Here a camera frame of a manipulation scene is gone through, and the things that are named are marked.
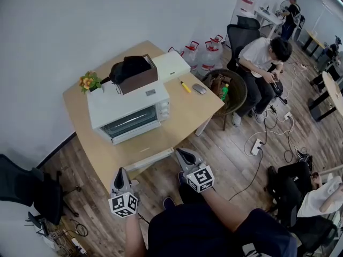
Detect white toaster oven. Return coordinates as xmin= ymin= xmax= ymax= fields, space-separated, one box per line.
xmin=86 ymin=81 xmax=171 ymax=146

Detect dark wicker chair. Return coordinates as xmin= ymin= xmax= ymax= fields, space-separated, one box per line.
xmin=202 ymin=69 xmax=248 ymax=131

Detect brown box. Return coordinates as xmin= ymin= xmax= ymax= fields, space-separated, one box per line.
xmin=117 ymin=53 xmax=159 ymax=96

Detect yellow screwdriver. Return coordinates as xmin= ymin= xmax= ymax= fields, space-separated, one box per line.
xmin=177 ymin=77 xmax=192 ymax=94

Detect person's right shoe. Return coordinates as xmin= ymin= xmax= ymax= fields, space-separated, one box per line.
xmin=177 ymin=171 xmax=189 ymax=186

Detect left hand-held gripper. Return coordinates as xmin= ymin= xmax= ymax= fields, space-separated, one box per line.
xmin=107 ymin=167 xmax=139 ymax=220

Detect white water dispenser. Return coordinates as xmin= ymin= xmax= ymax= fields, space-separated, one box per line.
xmin=230 ymin=0 xmax=259 ymax=19

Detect black bag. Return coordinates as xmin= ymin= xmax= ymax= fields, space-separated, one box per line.
xmin=109 ymin=55 xmax=152 ymax=85

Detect green bottle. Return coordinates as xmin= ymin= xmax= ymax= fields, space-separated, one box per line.
xmin=220 ymin=83 xmax=230 ymax=102

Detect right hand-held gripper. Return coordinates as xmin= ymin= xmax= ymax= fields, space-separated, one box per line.
xmin=175 ymin=147 xmax=216 ymax=194

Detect black mesh office chair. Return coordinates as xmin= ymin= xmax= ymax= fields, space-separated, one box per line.
xmin=226 ymin=15 xmax=262 ymax=73
xmin=0 ymin=154 xmax=81 ymax=226

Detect clear water jug red cap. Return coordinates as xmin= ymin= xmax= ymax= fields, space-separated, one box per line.
xmin=210 ymin=34 xmax=224 ymax=51
xmin=184 ymin=40 xmax=200 ymax=70
xmin=198 ymin=40 xmax=223 ymax=72
xmin=168 ymin=46 xmax=186 ymax=57

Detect black helmet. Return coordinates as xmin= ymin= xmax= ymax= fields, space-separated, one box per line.
xmin=270 ymin=77 xmax=285 ymax=97

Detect potted orange flowers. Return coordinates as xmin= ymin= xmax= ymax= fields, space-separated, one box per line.
xmin=79 ymin=70 xmax=105 ymax=95

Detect white side table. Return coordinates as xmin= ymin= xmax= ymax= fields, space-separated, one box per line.
xmin=252 ymin=7 xmax=285 ymax=39

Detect round wooden table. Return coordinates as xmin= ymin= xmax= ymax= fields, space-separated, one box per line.
xmin=308 ymin=71 xmax=343 ymax=123

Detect wooden desk black legs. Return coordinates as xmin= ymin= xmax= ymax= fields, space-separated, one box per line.
xmin=301 ymin=28 xmax=326 ymax=57

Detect person's right forearm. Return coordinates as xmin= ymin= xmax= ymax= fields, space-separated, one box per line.
xmin=204 ymin=190 xmax=256 ymax=233

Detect standing fan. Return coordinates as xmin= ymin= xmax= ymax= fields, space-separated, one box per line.
xmin=277 ymin=0 xmax=292 ymax=17

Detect person's dark clothing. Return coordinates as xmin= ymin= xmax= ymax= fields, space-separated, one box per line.
xmin=147 ymin=193 xmax=299 ymax=257

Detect light wooden table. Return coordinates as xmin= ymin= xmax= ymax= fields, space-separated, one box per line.
xmin=62 ymin=40 xmax=226 ymax=195

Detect grey computer mouse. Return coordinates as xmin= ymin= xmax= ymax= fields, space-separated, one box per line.
xmin=192 ymin=83 xmax=207 ymax=95

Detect person's left forearm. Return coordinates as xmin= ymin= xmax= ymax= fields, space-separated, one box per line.
xmin=123 ymin=216 xmax=148 ymax=257

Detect white flat box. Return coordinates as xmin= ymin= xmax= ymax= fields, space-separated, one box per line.
xmin=151 ymin=50 xmax=192 ymax=84

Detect black router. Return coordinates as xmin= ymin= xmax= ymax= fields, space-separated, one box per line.
xmin=24 ymin=211 xmax=49 ymax=237

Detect brown bag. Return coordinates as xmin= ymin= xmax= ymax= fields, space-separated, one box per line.
xmin=210 ymin=73 xmax=227 ymax=95

